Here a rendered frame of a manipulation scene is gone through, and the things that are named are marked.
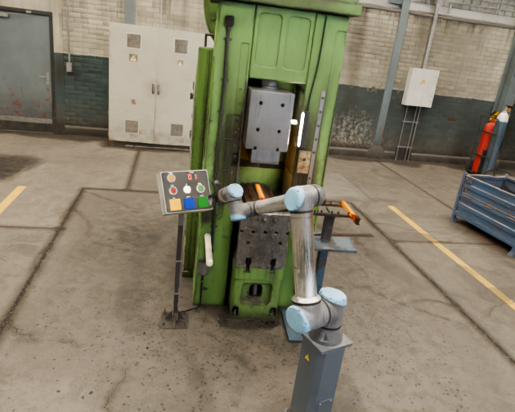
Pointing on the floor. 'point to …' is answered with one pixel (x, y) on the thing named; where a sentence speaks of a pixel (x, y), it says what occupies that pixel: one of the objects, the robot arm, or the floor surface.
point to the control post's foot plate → (173, 320)
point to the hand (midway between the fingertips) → (209, 198)
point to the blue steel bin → (497, 208)
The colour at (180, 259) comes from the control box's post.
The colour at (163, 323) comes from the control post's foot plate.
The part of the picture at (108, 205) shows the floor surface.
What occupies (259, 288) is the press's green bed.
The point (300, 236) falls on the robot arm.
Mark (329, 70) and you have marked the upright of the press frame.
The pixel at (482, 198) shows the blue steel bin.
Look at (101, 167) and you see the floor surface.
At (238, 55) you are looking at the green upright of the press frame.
